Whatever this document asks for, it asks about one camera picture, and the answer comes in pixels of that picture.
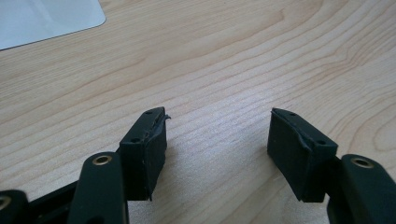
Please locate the white expandable book rack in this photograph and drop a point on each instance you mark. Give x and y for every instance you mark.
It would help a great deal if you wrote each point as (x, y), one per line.
(43, 18)

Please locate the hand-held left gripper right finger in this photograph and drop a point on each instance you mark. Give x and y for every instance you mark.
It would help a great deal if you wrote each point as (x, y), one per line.
(289, 155)

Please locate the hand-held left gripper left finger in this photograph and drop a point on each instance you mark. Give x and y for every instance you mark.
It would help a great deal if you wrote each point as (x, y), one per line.
(146, 161)

